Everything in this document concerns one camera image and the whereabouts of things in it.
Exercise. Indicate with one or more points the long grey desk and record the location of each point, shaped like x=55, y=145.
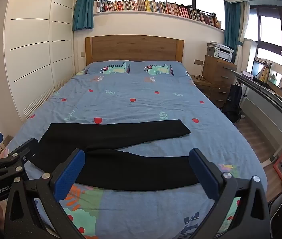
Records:
x=270, y=94

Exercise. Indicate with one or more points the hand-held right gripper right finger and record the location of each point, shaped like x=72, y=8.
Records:
x=203, y=175

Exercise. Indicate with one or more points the computer monitor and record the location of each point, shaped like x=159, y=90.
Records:
x=258, y=68

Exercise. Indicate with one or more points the black pants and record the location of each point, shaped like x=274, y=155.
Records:
x=121, y=154

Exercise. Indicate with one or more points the wall socket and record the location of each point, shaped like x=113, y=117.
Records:
x=198, y=61

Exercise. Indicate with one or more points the black bag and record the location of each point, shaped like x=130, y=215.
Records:
x=233, y=104

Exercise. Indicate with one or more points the blue printed bed sheet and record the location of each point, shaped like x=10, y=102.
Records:
x=131, y=104

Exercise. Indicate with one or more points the wooden nightstand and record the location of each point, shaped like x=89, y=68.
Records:
x=205, y=89

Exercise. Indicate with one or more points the bookshelf with books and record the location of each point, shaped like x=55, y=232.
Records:
x=155, y=6

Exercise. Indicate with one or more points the wooden chest of drawers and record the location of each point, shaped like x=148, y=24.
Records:
x=218, y=72

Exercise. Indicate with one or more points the white printer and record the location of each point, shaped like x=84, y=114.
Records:
x=220, y=51

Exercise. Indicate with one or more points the white wardrobe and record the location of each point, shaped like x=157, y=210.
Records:
x=31, y=54

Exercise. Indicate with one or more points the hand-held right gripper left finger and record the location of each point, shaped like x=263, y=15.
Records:
x=68, y=175

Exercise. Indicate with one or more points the blue dinosaur print pillow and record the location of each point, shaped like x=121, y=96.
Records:
x=113, y=68
x=158, y=69

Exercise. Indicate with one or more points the teal curtain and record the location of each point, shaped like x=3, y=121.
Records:
x=232, y=27
x=83, y=7

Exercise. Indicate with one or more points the white radiator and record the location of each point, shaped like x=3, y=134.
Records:
x=260, y=114

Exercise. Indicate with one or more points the wooden headboard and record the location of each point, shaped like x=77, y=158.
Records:
x=133, y=48

